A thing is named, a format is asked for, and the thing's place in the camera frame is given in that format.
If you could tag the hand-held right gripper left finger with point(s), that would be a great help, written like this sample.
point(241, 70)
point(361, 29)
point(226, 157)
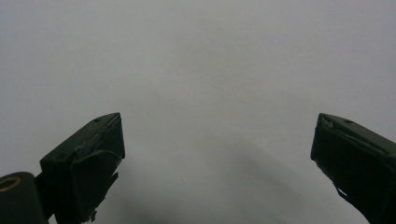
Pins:
point(84, 168)

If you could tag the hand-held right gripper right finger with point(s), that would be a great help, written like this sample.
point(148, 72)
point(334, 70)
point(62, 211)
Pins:
point(358, 155)

